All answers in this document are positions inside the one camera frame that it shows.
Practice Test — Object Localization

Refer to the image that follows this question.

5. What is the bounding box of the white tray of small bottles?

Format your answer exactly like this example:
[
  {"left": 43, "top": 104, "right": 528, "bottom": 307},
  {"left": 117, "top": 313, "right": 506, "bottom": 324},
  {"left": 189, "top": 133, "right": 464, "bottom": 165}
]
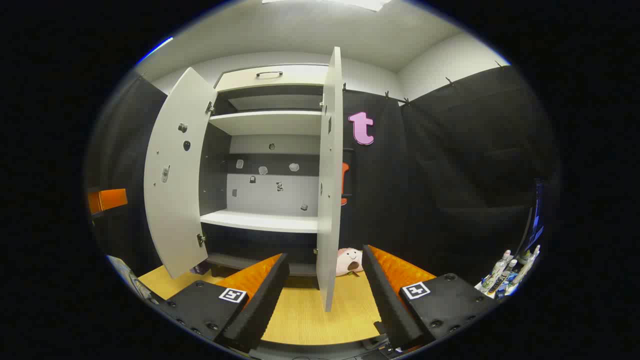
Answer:
[{"left": 475, "top": 245, "right": 542, "bottom": 300}]

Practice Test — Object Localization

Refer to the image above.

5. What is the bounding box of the pink white plush toy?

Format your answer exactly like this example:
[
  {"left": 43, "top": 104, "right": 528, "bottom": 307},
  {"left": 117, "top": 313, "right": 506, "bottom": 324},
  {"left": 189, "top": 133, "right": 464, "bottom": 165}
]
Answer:
[{"left": 336, "top": 247, "right": 364, "bottom": 277}]

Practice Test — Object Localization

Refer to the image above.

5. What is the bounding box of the grey door black cat sticker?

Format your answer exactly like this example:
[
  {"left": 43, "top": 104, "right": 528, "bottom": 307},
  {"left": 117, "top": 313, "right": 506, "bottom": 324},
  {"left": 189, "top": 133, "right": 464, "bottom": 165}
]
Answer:
[{"left": 315, "top": 46, "right": 344, "bottom": 313}]

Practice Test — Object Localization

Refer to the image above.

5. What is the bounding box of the black backdrop cloth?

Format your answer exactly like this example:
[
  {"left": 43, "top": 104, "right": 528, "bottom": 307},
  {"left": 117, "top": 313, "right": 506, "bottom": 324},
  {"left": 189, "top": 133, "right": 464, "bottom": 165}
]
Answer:
[{"left": 85, "top": 65, "right": 561, "bottom": 301}]

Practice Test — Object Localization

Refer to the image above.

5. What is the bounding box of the grey cabinet drawer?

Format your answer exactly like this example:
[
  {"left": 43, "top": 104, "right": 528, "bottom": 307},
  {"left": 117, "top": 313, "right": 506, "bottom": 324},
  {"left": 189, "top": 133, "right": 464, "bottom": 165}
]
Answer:
[{"left": 215, "top": 64, "right": 329, "bottom": 92}]

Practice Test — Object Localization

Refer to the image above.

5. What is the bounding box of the grey open-shelf cabinet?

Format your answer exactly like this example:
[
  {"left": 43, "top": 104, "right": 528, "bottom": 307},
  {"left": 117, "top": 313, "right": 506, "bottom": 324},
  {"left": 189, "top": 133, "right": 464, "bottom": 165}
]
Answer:
[{"left": 199, "top": 64, "right": 346, "bottom": 278}]

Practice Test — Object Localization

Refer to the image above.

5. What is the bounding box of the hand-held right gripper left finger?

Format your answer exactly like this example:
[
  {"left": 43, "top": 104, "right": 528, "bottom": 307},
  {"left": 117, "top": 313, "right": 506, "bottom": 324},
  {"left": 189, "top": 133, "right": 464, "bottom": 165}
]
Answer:
[{"left": 157, "top": 252, "right": 291, "bottom": 353}]

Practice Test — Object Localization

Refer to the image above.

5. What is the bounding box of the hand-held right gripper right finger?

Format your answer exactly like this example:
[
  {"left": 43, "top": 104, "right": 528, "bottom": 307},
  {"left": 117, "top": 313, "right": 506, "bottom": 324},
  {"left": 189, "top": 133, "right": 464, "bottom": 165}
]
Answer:
[{"left": 361, "top": 244, "right": 501, "bottom": 351}]

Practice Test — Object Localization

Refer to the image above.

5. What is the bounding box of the grey door newspaper sticker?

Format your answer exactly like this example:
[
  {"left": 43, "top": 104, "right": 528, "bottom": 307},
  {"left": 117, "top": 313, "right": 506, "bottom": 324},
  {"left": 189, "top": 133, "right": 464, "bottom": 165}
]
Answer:
[{"left": 143, "top": 66, "right": 219, "bottom": 279}]

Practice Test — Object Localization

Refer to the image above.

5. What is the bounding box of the ceiling light panel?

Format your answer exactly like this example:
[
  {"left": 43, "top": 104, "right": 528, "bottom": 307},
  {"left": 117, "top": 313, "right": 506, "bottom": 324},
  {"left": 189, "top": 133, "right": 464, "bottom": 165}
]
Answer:
[{"left": 262, "top": 0, "right": 391, "bottom": 12}]

